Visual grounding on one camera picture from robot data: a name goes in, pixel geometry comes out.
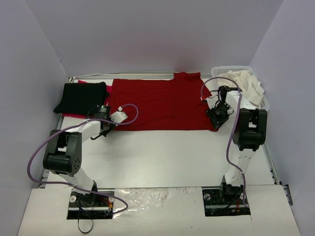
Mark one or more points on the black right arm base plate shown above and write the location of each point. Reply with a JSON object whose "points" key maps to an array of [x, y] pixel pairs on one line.
{"points": [[224, 202]]}

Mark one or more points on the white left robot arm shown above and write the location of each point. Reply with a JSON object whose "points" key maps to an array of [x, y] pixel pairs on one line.
{"points": [[63, 155]]}

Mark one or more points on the folded red t-shirt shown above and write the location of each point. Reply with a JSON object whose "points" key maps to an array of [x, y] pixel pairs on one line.
{"points": [[105, 96]]}

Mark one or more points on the red t-shirt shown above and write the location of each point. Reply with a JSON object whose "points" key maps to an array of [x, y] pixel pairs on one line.
{"points": [[105, 96], [162, 104]]}

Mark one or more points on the white t-shirts pile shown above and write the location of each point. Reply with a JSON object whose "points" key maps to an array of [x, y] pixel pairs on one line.
{"points": [[248, 83]]}

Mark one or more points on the folded black t-shirt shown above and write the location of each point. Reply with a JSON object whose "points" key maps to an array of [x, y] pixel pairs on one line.
{"points": [[81, 98]]}

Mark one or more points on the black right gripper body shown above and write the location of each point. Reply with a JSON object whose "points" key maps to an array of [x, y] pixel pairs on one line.
{"points": [[217, 118]]}

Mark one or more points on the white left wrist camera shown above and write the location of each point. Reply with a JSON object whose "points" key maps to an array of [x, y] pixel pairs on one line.
{"points": [[119, 116]]}

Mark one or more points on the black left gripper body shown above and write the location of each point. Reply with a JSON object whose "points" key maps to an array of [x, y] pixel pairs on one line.
{"points": [[105, 130]]}

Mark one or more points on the white plastic laundry basket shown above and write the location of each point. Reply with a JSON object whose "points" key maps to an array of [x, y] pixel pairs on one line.
{"points": [[215, 71]]}

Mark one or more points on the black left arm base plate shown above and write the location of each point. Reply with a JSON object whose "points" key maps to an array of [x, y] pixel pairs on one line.
{"points": [[97, 207]]}

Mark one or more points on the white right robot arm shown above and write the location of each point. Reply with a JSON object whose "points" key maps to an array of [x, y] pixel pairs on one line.
{"points": [[247, 135]]}

